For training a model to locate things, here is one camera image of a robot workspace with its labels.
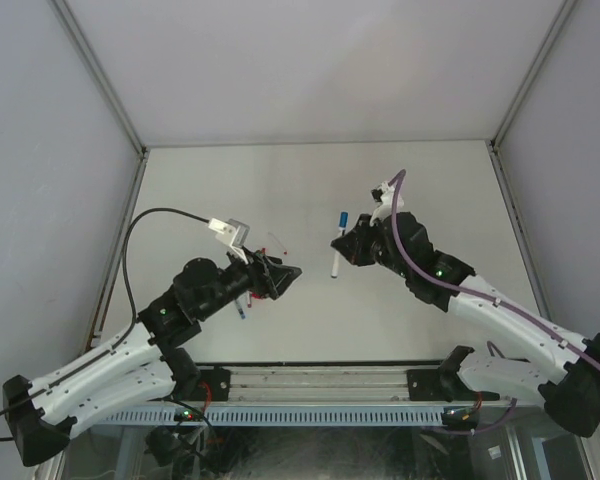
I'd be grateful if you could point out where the thin red tipped refill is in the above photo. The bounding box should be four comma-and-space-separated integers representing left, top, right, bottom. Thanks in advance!
268, 232, 288, 256

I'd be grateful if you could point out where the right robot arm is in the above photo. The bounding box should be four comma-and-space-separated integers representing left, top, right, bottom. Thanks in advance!
331, 212, 600, 438

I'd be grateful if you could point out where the perforated blue cable tray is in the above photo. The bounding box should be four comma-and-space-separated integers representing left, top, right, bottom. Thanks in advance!
100, 404, 445, 427

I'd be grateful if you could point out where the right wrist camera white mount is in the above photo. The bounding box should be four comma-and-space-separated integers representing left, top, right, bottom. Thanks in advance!
370, 182, 404, 225

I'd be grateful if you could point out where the black cable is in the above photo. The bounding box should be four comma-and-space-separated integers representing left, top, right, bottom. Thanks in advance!
0, 207, 214, 442

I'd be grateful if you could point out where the aluminium rail frame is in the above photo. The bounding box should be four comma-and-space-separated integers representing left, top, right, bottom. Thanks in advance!
54, 362, 596, 404

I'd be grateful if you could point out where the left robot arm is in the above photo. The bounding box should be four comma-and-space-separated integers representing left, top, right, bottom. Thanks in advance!
3, 251, 302, 467

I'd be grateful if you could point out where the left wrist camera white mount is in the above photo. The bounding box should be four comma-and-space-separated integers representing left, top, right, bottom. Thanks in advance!
207, 218, 250, 264

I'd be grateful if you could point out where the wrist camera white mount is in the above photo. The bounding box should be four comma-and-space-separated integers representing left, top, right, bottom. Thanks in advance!
207, 218, 250, 264
370, 182, 404, 225

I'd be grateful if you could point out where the white marker blue end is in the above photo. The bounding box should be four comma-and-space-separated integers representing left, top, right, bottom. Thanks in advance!
330, 211, 349, 279

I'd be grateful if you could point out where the white pen blue print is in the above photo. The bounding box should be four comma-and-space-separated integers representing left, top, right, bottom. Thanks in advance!
234, 299, 246, 320

